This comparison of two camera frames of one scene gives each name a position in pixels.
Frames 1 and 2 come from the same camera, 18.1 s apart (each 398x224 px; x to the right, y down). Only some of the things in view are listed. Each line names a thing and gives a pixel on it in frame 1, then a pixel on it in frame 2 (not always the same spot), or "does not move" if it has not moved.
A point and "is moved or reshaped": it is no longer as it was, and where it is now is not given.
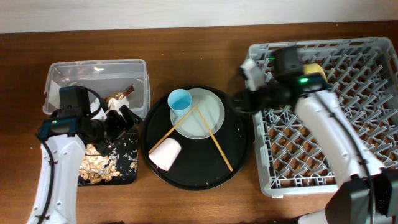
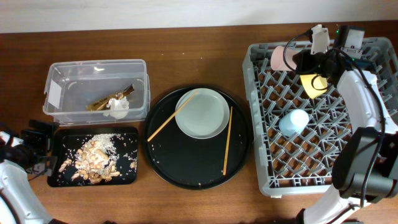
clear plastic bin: [107, 76] does not move
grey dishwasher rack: [362, 74] does not move
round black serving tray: [200, 165] does not move
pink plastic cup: [165, 155] is moved or reshaped
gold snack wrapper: [122, 101] to [102, 104]
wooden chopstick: [180, 122] to [173, 115]
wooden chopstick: [214, 139] to [228, 135]
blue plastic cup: [179, 101] to [293, 122]
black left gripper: [115, 123] to [38, 135]
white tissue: [115, 104] does not move
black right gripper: [259, 94] to [304, 63]
